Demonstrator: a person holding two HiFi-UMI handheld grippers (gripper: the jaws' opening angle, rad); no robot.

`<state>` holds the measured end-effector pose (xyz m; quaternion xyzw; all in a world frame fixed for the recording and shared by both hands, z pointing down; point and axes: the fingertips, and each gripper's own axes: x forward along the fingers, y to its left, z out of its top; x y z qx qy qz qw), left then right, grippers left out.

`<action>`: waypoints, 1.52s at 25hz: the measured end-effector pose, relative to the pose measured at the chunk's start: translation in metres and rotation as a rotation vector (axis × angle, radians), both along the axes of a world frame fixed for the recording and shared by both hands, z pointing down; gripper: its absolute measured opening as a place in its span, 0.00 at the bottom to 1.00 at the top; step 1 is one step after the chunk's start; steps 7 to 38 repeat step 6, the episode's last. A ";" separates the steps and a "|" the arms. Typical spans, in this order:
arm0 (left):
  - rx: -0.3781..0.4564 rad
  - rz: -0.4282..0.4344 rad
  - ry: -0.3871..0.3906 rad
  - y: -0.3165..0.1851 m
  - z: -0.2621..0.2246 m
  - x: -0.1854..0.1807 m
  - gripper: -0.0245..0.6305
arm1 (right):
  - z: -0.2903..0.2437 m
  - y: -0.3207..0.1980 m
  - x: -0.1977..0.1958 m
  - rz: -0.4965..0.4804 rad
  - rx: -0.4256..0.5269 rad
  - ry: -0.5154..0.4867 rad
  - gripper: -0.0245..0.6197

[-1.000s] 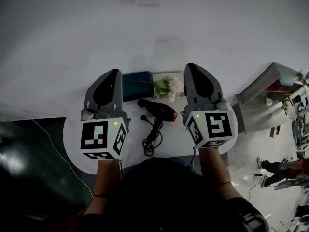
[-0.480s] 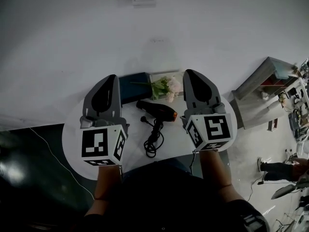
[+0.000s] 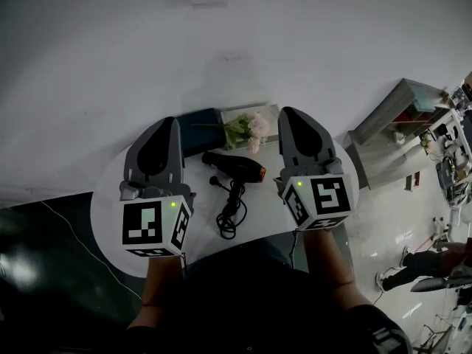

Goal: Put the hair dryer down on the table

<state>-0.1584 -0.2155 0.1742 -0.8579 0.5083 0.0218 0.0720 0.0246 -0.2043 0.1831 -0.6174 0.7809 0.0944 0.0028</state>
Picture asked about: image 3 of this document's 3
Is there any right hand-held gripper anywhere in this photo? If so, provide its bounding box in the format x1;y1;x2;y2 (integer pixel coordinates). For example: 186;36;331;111
273;105;358;232

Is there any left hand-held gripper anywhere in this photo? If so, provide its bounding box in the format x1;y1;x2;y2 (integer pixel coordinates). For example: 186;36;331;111
119;116;197;259

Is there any black hair dryer orange ring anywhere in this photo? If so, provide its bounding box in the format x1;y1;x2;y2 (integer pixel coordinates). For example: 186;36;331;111
201;151;267;240

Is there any round white table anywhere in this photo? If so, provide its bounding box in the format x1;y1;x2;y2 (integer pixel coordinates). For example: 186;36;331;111
90;103;361;280

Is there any person's right forearm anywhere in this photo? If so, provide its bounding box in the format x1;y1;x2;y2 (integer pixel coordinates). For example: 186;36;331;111
302;229;373;311

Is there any person's left forearm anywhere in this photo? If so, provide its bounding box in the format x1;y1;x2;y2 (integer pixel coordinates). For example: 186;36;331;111
127;254;185;330

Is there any pink artificial flower bouquet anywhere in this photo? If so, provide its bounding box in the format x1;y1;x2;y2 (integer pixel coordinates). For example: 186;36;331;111
190;111;272;154

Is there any dark blue box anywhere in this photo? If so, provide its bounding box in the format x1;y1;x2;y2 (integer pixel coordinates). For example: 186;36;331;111
182;108;226;158

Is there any grey wooden shelf desk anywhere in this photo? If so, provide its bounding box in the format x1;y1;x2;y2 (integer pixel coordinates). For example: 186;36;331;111
346;78;453;191

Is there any person's black shirt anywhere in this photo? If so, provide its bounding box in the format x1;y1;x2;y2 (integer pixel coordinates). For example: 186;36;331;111
125;240;414;354

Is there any white floor cable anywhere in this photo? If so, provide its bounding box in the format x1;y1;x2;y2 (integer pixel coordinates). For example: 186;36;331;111
39;199;144;304

